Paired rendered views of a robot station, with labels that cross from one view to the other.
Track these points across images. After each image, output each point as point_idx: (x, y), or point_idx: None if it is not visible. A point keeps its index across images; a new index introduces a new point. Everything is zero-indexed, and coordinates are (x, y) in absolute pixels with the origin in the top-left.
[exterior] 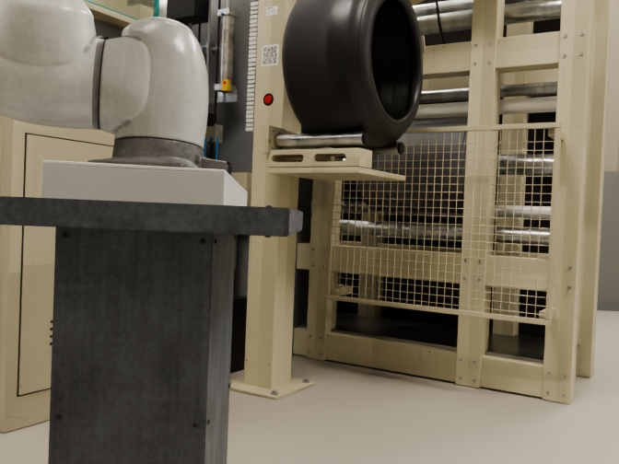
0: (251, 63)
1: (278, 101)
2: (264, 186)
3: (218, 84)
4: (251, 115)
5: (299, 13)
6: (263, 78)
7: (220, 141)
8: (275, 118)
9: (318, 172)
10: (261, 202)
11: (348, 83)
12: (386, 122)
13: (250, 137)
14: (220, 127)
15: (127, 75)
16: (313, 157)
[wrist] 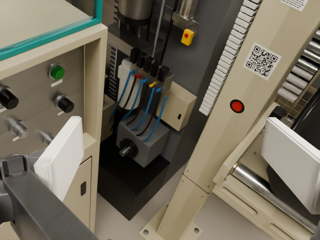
0: (229, 47)
1: (249, 117)
2: (204, 166)
3: (178, 15)
4: (210, 103)
5: None
6: (240, 81)
7: (168, 89)
8: (238, 128)
9: (267, 234)
10: (197, 172)
11: None
12: None
13: (199, 61)
14: (171, 78)
15: None
16: (268, 223)
